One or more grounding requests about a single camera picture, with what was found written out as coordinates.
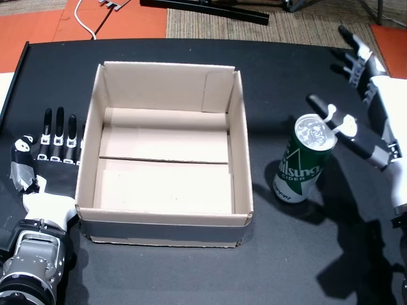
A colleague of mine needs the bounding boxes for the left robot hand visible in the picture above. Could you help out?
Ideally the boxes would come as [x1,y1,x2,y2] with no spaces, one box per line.
[9,106,87,230]

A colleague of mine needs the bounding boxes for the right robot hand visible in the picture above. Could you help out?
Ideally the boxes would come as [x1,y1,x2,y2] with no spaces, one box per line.
[305,25,407,210]

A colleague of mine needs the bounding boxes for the green cider can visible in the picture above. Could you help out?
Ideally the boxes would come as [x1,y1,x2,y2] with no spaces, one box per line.
[272,113,337,204]

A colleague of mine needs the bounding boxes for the open cardboard box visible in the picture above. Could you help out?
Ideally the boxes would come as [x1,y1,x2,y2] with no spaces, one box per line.
[74,60,254,249]

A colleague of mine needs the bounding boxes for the white flat panel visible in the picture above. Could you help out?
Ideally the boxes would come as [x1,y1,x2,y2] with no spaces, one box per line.
[0,72,16,119]

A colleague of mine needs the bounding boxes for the orange floor mat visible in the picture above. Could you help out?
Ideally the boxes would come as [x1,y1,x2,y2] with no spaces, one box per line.
[369,24,407,79]
[0,0,169,74]

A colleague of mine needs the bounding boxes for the black stand legs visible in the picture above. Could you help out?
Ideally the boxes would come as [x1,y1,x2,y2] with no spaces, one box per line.
[282,0,402,26]

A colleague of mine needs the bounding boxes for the beige woven rug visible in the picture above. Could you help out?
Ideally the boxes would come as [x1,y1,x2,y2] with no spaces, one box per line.
[165,0,407,76]

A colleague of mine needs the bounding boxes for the thin black cable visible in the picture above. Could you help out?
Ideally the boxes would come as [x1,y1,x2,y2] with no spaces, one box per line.
[93,5,116,34]

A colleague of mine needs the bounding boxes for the white cable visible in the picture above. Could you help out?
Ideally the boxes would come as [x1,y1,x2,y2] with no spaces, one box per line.
[74,0,98,41]

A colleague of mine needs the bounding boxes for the gray metal bracket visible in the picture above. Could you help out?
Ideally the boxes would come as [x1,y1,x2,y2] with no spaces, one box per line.
[97,0,131,11]

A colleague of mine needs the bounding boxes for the black metal frame bar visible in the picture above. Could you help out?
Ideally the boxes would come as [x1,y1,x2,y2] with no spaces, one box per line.
[139,0,270,26]

